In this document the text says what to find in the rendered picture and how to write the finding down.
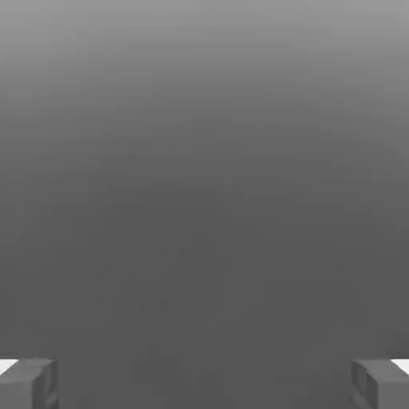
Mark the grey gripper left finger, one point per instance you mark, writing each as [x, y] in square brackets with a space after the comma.
[25, 383]

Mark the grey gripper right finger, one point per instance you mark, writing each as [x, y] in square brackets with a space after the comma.
[383, 385]

